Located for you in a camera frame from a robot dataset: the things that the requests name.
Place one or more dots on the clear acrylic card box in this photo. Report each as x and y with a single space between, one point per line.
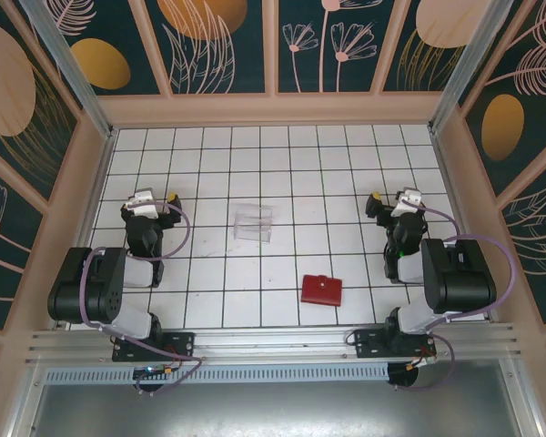
252 225

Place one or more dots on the red leather card holder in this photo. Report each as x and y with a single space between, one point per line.
320 291

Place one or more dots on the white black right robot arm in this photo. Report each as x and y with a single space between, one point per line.
459 282

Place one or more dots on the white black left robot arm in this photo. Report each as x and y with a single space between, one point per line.
95 291

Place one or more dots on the grey metal sheet panel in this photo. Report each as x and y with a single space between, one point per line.
273 409

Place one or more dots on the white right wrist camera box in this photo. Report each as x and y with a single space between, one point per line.
407 202

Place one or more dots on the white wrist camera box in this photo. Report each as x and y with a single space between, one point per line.
407 202
142 204

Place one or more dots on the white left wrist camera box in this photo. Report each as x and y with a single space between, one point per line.
142 204

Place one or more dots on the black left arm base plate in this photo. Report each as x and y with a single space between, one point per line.
182 346

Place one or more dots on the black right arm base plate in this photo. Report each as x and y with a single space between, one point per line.
368 346

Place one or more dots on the aluminium corner post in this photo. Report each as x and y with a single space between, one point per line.
462 68
73 73

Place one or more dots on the aluminium frame rail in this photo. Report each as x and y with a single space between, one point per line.
273 341

